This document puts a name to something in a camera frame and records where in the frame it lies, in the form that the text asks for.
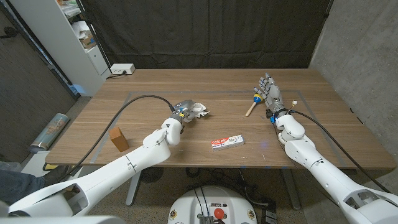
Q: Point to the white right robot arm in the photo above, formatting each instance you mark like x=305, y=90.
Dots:
x=326, y=174

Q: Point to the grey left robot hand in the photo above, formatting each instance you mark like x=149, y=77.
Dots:
x=182, y=110

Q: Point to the black round floor fan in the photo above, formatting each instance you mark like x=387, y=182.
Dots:
x=151, y=174

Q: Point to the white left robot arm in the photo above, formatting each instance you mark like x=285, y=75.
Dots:
x=112, y=174

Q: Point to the grey table leg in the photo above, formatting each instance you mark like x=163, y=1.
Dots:
x=134, y=186
x=290, y=189

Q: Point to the white power strip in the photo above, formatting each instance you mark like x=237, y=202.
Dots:
x=122, y=68

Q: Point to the dark shoe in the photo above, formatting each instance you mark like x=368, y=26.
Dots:
x=56, y=175

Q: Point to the person's leg in jeans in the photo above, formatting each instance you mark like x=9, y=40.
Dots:
x=18, y=186

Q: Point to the red white toothpaste box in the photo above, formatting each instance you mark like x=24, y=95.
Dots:
x=227, y=142

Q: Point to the red emergency stop button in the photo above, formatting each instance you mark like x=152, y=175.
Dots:
x=219, y=213

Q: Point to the white cloth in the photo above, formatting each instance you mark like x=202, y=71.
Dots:
x=199, y=109

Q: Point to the cardboard box with blue tape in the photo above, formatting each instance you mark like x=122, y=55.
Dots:
x=88, y=40

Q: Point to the brown wooden block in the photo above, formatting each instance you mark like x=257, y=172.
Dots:
x=118, y=139

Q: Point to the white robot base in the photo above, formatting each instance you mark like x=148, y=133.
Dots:
x=186, y=205

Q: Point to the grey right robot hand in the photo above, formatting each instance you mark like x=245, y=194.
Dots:
x=274, y=95

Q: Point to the white shelf cabinet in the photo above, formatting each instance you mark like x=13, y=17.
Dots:
x=59, y=40

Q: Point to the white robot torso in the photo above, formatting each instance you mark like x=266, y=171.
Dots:
x=62, y=221

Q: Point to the blue yellow wooden maraca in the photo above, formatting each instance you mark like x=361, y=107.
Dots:
x=256, y=99

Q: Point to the black curtain backdrop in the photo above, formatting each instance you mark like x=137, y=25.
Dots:
x=208, y=31

